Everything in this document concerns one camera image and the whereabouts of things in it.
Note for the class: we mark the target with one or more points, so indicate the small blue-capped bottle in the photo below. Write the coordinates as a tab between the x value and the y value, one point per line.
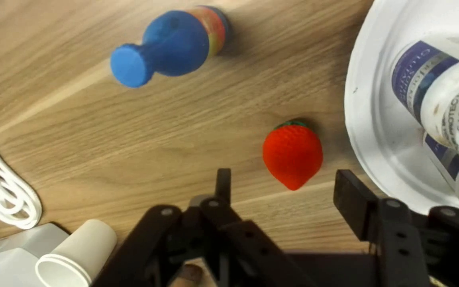
442	90

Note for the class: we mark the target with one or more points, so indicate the orange strawberry plushie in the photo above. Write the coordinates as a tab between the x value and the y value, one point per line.
294	154

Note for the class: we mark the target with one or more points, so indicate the white paper cup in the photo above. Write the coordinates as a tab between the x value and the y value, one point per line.
78	256

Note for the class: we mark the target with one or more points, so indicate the blue-topped toy bottle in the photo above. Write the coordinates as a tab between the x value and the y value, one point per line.
171	45

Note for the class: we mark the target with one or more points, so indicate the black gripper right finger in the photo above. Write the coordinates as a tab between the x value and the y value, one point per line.
399	240

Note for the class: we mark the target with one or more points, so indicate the white paper plate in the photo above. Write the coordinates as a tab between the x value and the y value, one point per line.
383	133

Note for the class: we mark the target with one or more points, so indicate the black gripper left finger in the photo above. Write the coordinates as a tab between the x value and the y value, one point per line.
187	245

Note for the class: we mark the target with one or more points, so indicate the white hydroponic appliance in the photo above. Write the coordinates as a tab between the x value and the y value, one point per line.
11	258

